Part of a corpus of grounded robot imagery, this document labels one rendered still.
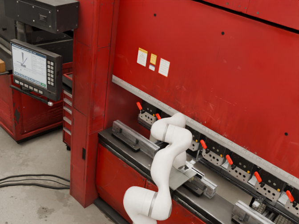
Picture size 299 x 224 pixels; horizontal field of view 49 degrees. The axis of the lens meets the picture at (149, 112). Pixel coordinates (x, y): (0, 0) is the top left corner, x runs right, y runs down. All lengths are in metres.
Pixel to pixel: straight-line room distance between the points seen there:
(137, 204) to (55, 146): 2.69
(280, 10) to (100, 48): 1.30
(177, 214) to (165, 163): 0.98
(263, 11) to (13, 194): 2.82
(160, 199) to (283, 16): 1.06
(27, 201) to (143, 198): 2.10
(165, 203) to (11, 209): 2.15
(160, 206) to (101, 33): 1.39
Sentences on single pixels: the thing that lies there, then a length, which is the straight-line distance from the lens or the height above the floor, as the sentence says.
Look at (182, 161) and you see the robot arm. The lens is 2.08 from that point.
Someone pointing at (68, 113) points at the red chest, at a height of 0.57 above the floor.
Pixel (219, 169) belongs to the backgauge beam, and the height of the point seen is 0.95.
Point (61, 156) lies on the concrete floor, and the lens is 3.99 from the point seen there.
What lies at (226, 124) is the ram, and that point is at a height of 1.49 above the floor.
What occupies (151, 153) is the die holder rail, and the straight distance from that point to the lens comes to 2.64.
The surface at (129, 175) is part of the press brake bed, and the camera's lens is 2.76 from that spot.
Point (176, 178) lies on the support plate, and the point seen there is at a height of 1.00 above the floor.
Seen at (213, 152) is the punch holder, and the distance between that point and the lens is 2.22.
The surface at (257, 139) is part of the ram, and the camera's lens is 2.03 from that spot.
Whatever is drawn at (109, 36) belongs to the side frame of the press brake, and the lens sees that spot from 2.52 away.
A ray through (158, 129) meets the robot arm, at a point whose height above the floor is 1.58.
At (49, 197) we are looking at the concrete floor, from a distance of 3.53.
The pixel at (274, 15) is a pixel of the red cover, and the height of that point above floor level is 2.19.
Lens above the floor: 2.52
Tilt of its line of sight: 30 degrees down
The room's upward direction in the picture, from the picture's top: 9 degrees clockwise
